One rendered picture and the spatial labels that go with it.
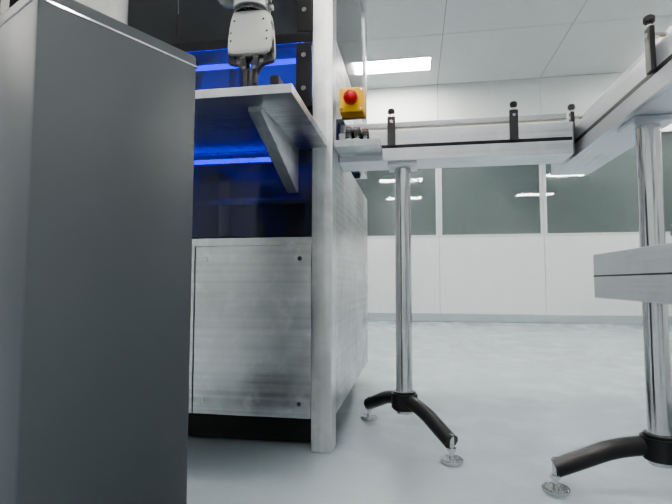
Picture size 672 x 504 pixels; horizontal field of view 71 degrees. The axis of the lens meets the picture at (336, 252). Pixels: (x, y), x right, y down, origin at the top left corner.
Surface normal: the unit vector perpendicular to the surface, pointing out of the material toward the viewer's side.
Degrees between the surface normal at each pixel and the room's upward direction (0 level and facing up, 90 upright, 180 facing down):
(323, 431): 90
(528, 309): 90
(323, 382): 90
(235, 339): 90
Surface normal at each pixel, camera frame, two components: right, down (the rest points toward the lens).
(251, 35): -0.14, -0.04
